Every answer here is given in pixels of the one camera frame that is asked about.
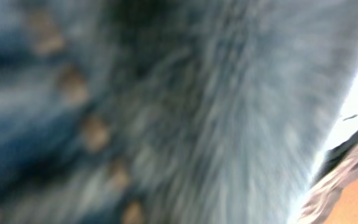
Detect light blue denim jeans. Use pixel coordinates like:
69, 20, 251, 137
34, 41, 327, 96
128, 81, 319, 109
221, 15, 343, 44
0, 0, 358, 223

